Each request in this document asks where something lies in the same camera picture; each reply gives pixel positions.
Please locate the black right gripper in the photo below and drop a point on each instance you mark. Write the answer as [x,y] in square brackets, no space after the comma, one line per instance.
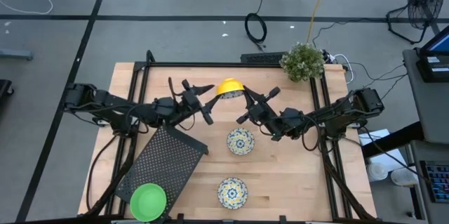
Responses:
[277,122]

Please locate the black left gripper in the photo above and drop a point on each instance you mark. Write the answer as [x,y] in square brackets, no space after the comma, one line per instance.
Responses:
[186,106]

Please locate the yellow floral patterned mini bowl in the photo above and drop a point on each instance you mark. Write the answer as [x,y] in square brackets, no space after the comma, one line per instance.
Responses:
[232,193]
[229,86]
[240,141]

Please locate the green mini bowl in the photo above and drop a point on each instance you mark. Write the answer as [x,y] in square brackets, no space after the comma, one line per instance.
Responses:
[148,202]

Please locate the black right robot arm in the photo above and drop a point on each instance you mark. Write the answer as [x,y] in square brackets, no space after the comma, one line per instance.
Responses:
[333,113]

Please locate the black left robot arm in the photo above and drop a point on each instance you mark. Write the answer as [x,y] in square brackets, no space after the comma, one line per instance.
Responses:
[115,106]

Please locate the green potted plant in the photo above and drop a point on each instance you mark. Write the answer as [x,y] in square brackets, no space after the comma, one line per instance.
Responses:
[302,62]

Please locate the black perforated metal shelf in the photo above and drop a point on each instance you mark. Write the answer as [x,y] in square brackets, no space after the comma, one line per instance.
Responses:
[165,161]

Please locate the black power strip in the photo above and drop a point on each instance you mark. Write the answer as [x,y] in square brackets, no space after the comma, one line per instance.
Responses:
[328,57]

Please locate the white round cup lid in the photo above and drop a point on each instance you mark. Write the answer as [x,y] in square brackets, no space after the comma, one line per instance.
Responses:
[403,176]
[377,171]

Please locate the black support beam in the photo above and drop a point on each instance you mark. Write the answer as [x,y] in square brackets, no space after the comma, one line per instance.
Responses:
[396,139]

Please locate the white paper sheet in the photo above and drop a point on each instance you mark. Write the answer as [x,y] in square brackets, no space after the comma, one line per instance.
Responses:
[396,157]

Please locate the grey desk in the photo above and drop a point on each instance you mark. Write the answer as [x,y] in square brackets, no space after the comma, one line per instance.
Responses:
[433,111]

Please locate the black device with white labels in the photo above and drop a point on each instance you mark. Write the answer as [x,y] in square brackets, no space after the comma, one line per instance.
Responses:
[433,67]

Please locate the open laptop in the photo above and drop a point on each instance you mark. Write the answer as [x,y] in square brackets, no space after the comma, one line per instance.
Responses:
[438,43]

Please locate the grey stand foot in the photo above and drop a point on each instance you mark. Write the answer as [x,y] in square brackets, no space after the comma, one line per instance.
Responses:
[15,54]

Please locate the backlit colourful keyboard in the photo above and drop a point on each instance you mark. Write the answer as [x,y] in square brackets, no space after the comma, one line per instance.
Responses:
[438,180]

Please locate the black chair part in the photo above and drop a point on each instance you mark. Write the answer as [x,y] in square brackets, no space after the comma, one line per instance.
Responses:
[4,88]

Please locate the black aluminium table frame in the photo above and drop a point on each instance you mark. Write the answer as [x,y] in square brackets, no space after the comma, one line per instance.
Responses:
[210,64]

